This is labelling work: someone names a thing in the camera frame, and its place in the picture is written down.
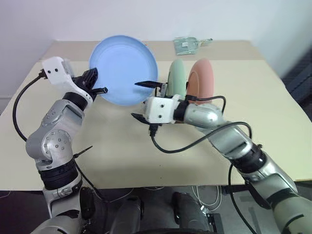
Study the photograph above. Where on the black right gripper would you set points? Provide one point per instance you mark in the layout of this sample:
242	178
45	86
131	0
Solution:
162	91

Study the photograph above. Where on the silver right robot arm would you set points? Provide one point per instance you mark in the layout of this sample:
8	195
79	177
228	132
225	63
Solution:
243	146

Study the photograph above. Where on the black box under table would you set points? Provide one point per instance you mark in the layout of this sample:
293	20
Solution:
216	221

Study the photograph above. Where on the black zip tie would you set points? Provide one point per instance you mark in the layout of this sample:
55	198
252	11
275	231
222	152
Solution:
83	151

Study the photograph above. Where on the green plate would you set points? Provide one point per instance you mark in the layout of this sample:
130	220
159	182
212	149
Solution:
176	78

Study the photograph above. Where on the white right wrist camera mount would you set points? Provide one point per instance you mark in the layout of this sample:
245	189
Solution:
161	109

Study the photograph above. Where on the dark rounded shape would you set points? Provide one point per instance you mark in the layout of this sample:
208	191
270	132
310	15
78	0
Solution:
130	214
187	212

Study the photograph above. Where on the blue plate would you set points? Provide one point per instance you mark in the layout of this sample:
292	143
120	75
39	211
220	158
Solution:
122	70

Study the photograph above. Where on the pink plate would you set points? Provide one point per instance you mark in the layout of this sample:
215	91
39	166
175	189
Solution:
202	80

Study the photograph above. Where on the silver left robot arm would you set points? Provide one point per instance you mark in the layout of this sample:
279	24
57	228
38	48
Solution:
56	139

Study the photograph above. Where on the clear plastic bag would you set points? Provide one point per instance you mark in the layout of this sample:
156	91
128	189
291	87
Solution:
187	45

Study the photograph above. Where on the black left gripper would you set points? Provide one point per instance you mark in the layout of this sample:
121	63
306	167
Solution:
89	78

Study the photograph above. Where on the dark object beside table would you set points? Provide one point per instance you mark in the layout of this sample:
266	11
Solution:
298	73

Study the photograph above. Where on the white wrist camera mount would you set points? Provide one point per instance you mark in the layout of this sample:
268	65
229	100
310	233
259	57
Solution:
161	109
55	70

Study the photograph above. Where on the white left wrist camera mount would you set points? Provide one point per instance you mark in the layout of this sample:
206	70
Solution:
55	70

